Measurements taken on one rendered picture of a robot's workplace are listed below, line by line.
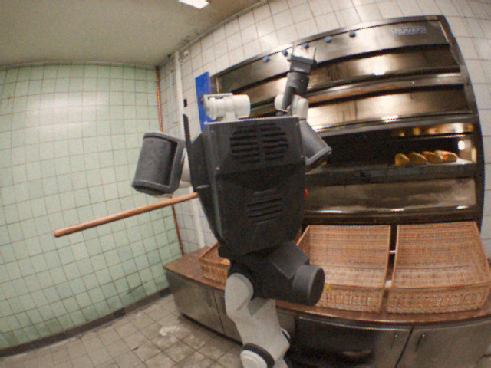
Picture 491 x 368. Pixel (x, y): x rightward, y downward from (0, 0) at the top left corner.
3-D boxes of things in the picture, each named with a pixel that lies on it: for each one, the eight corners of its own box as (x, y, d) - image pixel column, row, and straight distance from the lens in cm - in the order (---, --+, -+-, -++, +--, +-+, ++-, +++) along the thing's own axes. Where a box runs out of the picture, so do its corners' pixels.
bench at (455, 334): (218, 293, 251) (207, 244, 226) (465, 324, 204) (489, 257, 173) (178, 318, 226) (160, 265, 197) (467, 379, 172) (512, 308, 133)
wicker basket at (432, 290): (393, 264, 153) (397, 224, 142) (468, 262, 163) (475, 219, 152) (383, 313, 113) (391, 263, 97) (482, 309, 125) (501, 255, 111)
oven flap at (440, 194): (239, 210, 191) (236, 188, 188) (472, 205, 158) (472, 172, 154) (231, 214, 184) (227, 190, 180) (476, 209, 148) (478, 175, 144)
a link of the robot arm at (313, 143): (320, 162, 80) (332, 142, 69) (301, 175, 76) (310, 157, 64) (300, 136, 83) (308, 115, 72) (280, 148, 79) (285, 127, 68)
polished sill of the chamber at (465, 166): (235, 185, 188) (234, 180, 188) (473, 169, 154) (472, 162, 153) (230, 185, 184) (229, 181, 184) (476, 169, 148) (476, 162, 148)
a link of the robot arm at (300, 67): (318, 59, 90) (313, 87, 87) (317, 65, 99) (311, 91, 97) (285, 51, 90) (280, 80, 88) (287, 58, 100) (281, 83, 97)
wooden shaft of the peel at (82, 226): (54, 239, 87) (52, 231, 87) (54, 238, 90) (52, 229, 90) (288, 172, 193) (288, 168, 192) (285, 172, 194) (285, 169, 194)
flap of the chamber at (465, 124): (213, 156, 172) (231, 159, 186) (479, 122, 134) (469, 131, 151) (213, 152, 173) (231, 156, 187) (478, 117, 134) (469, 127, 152)
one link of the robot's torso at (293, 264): (326, 291, 71) (325, 238, 62) (308, 317, 61) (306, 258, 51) (251, 277, 83) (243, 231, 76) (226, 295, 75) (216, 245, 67)
